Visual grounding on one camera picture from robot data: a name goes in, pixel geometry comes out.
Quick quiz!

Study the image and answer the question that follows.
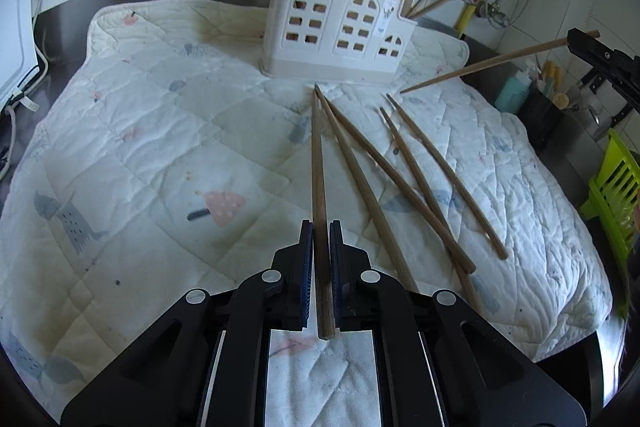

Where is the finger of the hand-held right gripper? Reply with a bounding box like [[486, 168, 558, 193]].
[[567, 28, 640, 108]]

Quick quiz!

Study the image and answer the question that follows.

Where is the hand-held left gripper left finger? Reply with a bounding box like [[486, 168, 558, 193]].
[[60, 219, 316, 427]]

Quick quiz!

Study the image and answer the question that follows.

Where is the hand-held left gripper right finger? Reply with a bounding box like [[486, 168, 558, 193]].
[[329, 219, 588, 427]]

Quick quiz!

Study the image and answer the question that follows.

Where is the white plastic chopstick holder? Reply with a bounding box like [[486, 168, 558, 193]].
[[259, 0, 418, 86]]

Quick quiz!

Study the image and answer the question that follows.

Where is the wooden spoons bunch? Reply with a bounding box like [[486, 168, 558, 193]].
[[536, 61, 572, 110]]

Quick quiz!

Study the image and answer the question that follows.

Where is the black utensil cup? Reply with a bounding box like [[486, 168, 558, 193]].
[[520, 84, 567, 148]]

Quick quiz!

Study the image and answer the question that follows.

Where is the teal plastic bottle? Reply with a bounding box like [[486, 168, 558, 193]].
[[495, 62, 534, 114]]

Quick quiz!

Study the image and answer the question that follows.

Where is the green plastic basket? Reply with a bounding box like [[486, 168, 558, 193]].
[[580, 129, 640, 268]]

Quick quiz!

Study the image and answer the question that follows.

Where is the white printed quilted mat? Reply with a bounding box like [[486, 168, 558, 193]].
[[0, 0, 613, 427]]

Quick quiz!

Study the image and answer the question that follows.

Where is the white box appliance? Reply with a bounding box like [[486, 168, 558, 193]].
[[0, 0, 41, 108]]

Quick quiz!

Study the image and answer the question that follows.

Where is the white cable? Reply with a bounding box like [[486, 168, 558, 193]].
[[31, 0, 49, 75]]

